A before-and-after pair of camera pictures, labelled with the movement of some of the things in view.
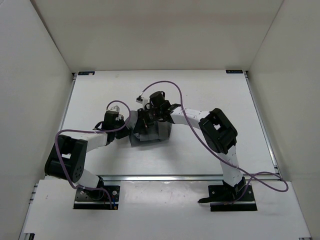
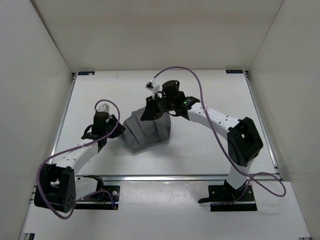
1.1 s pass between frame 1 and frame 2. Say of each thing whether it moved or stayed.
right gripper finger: moved
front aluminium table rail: stayed
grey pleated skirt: stayed
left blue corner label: stayed
